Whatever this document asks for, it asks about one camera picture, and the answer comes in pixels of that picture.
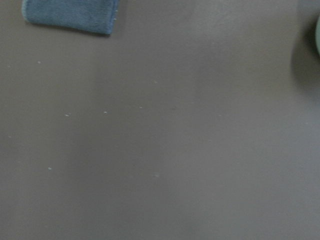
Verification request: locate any green bowl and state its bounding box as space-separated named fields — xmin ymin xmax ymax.
xmin=315 ymin=16 xmax=320 ymax=55

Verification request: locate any grey folded cloth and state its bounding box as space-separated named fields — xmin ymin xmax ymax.
xmin=21 ymin=0 xmax=119 ymax=35

